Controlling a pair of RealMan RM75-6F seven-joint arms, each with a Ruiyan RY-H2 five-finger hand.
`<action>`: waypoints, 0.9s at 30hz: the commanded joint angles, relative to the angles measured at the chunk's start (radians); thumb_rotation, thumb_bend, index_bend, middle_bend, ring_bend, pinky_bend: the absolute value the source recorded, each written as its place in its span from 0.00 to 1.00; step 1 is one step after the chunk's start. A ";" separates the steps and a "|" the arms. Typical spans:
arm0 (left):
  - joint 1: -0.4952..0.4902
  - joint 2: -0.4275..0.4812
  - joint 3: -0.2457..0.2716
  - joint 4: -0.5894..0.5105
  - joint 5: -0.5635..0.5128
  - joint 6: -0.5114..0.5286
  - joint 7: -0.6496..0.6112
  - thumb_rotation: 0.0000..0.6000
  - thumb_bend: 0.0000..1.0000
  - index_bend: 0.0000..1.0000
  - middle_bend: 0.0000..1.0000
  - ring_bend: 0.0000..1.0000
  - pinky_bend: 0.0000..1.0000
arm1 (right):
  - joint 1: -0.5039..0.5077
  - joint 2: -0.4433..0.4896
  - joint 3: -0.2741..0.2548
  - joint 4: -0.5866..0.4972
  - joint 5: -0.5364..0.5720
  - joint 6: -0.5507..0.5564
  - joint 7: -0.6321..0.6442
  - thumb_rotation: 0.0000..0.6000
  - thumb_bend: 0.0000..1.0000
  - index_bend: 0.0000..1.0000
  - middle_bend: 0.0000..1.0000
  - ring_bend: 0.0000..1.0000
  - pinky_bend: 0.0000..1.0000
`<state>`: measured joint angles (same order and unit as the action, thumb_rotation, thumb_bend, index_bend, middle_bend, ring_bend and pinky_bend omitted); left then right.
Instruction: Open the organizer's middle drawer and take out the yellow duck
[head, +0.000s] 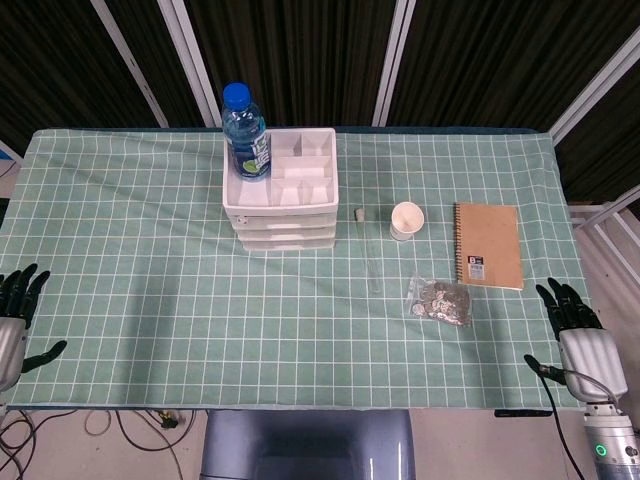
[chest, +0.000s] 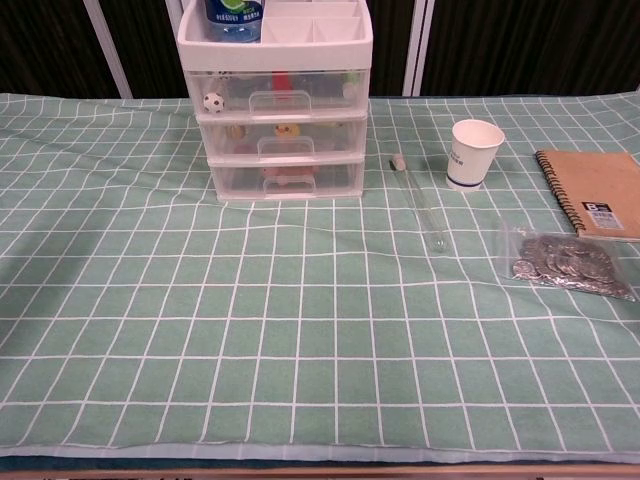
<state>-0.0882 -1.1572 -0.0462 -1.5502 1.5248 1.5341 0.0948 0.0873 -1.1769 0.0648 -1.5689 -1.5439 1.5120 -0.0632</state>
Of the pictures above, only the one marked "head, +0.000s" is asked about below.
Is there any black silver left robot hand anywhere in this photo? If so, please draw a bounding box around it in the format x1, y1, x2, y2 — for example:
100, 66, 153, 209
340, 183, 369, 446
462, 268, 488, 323
0, 263, 68, 392

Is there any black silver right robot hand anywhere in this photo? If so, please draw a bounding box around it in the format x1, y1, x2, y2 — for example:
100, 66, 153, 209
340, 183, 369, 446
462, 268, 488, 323
523, 277, 629, 404

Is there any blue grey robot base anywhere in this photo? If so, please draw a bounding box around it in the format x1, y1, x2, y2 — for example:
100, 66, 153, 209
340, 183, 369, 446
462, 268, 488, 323
199, 409, 417, 480

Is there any white plastic drawer organizer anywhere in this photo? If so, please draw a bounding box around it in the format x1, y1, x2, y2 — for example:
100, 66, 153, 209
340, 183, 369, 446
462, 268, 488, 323
222, 127, 341, 251

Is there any clear drawer with football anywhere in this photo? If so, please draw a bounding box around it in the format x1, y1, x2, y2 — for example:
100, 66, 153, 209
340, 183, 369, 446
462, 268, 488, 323
229, 209, 338, 231

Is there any green checked tablecloth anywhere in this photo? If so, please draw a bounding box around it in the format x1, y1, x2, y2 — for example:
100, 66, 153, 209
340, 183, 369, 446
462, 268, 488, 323
0, 127, 599, 412

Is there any brown spiral notebook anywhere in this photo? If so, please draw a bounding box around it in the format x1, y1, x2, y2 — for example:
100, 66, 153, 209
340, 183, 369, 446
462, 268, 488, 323
453, 201, 526, 292

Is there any clear bag of coins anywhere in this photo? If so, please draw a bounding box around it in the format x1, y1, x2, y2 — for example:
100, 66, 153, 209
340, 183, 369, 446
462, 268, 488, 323
403, 273, 473, 327

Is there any white paper cup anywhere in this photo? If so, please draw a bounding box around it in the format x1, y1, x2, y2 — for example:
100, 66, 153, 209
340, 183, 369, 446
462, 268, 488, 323
389, 201, 426, 243

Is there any glass test tube with cork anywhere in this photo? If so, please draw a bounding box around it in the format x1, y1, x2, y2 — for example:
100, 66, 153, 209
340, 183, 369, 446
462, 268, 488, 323
353, 207, 382, 295

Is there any blue drink bottle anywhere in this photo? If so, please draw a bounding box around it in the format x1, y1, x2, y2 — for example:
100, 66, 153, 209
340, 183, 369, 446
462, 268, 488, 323
221, 82, 274, 180

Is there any black right hand cable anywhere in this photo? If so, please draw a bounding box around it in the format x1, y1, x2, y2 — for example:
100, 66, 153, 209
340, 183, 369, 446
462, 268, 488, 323
542, 369, 586, 480

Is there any black floor cable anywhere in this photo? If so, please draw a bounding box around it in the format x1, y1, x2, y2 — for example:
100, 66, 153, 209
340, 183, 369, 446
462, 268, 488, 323
0, 417, 56, 480

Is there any silver aluminium frame rail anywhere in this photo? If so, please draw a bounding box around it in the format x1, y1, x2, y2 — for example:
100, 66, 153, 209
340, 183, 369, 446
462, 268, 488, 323
569, 185, 640, 241

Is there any grey floor cable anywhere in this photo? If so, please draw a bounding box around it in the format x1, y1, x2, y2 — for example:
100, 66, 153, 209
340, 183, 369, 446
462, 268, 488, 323
83, 409, 201, 480

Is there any white partition post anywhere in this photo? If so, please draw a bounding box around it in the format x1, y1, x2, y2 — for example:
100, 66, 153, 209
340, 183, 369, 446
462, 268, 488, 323
156, 0, 225, 129
549, 27, 640, 144
90, 0, 170, 127
370, 0, 417, 127

